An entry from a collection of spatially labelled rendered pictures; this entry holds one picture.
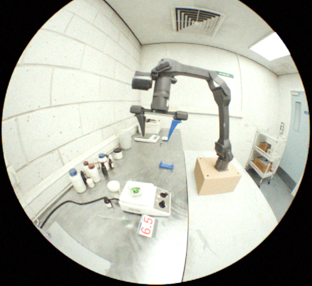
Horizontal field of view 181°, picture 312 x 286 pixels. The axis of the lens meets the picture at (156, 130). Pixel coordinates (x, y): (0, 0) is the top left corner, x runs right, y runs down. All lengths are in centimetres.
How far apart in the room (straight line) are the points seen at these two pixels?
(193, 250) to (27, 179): 73
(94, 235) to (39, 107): 60
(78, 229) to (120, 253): 19
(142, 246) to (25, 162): 59
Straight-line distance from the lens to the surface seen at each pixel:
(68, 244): 51
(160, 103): 32
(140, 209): 42
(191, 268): 43
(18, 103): 59
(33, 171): 63
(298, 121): 297
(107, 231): 46
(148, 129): 138
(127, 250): 43
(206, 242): 45
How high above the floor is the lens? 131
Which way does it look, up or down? 15 degrees down
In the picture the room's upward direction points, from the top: straight up
